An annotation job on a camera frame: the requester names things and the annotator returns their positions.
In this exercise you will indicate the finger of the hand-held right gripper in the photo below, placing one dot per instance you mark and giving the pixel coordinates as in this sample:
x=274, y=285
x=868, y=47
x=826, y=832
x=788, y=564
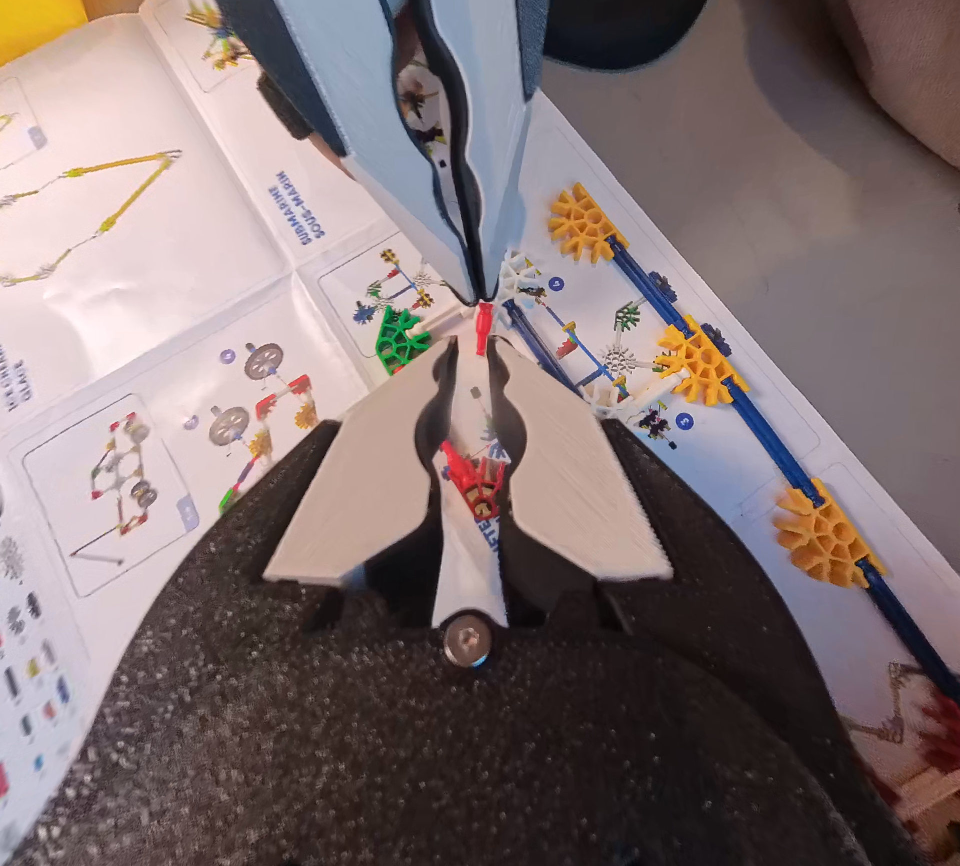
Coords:
x=487, y=55
x=352, y=70

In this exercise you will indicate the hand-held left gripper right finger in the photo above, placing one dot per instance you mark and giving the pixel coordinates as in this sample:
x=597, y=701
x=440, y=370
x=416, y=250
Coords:
x=585, y=491

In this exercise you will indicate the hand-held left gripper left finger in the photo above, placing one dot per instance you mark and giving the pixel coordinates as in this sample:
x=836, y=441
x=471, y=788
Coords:
x=352, y=491

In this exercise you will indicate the green connector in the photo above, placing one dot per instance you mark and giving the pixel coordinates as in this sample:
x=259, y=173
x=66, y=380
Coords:
x=401, y=344

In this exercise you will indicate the short red rod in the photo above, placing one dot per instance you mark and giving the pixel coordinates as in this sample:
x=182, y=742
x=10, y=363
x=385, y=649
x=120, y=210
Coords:
x=485, y=329

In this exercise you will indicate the person's right hand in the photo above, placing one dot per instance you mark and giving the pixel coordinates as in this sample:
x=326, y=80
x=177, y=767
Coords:
x=336, y=159

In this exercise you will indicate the red connector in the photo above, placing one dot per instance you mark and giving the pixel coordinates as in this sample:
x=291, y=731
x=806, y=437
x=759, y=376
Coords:
x=469, y=476

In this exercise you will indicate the blue rod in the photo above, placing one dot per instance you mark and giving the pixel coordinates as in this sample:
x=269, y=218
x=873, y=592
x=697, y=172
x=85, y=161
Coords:
x=645, y=284
x=772, y=442
x=540, y=344
x=907, y=626

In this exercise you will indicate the orange-yellow connector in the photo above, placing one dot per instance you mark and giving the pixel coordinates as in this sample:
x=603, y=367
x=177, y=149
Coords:
x=701, y=363
x=825, y=536
x=585, y=224

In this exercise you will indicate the white printed instruction sheet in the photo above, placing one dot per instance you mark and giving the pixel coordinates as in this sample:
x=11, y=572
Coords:
x=187, y=220

